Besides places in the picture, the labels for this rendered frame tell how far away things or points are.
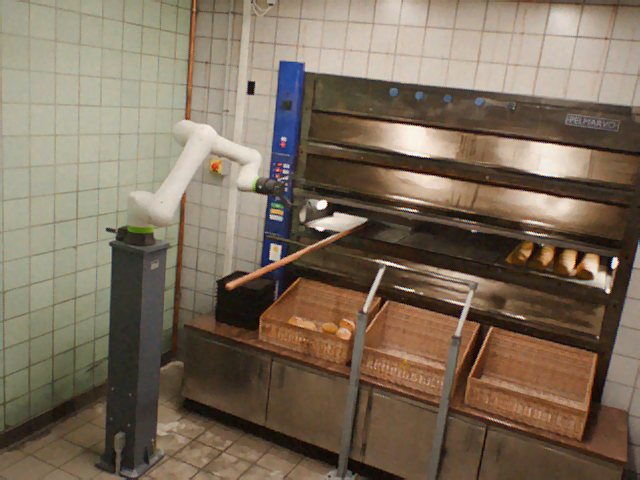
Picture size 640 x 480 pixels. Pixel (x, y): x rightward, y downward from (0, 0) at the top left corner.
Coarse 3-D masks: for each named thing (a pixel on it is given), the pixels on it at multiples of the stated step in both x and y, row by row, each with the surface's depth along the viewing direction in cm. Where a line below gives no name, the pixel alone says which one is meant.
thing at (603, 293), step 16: (304, 224) 393; (352, 240) 376; (368, 240) 372; (416, 256) 361; (432, 256) 357; (448, 256) 355; (496, 272) 343; (512, 272) 339; (528, 272) 341; (560, 288) 330; (576, 288) 326; (592, 288) 323
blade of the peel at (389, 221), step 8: (344, 216) 426; (352, 216) 424; (360, 216) 437; (368, 216) 441; (376, 216) 444; (384, 216) 447; (392, 216) 449; (376, 224) 418; (384, 224) 416; (392, 224) 414; (400, 224) 426; (408, 224) 429; (416, 224) 432
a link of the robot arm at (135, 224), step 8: (136, 192) 296; (144, 192) 296; (128, 200) 295; (136, 200) 291; (128, 208) 296; (136, 208) 290; (128, 216) 297; (136, 216) 294; (128, 224) 297; (136, 224) 295; (144, 224) 296; (136, 232) 297; (144, 232) 298
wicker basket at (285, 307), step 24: (288, 288) 383; (312, 288) 391; (336, 288) 385; (264, 312) 359; (288, 312) 388; (312, 312) 390; (336, 312) 384; (264, 336) 358; (288, 336) 351; (312, 336) 344; (336, 336) 377; (336, 360) 341
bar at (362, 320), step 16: (272, 240) 357; (288, 240) 353; (352, 256) 337; (416, 272) 323; (368, 304) 319; (464, 320) 303; (352, 368) 323; (448, 368) 300; (352, 384) 324; (448, 384) 301; (352, 400) 326; (448, 400) 303; (352, 416) 329; (432, 464) 312
